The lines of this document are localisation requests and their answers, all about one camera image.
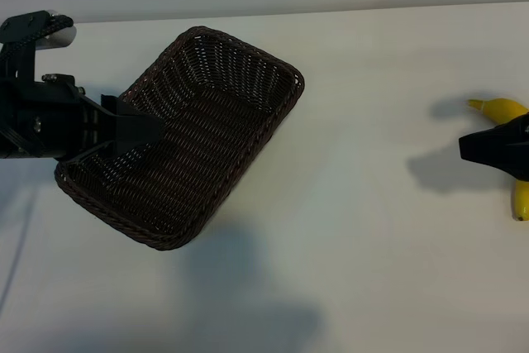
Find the black left wrist camera bracket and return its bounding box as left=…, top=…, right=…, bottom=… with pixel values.
left=0, top=9, right=57, bottom=88

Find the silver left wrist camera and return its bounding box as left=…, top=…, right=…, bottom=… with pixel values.
left=36, top=8, right=79, bottom=49

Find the dark brown woven basket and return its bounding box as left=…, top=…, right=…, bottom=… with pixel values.
left=54, top=25, right=306, bottom=251

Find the black braided cable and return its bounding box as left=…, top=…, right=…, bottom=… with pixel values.
left=0, top=14, right=75, bottom=61

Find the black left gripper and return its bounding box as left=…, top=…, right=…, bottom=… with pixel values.
left=0, top=73, right=165, bottom=164

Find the yellow banana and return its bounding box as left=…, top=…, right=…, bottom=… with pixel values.
left=466, top=97, right=529, bottom=222

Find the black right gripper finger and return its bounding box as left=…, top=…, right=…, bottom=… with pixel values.
left=458, top=110, right=529, bottom=150
left=458, top=145, right=529, bottom=183

